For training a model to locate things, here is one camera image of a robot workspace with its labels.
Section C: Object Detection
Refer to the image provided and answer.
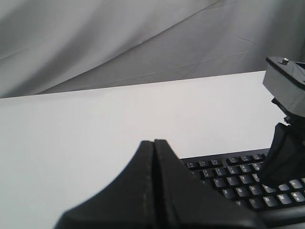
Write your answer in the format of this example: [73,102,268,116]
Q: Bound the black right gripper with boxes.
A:
[258,98,305,184]

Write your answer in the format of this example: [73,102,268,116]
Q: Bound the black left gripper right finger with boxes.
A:
[153,140,265,229]

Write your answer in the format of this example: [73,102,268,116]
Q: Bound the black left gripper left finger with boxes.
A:
[55,141,167,229]

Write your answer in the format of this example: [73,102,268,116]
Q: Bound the black acer keyboard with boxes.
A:
[182,149,305,228]

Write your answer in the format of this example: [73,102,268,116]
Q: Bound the grey backdrop cloth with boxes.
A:
[0,0,305,98]

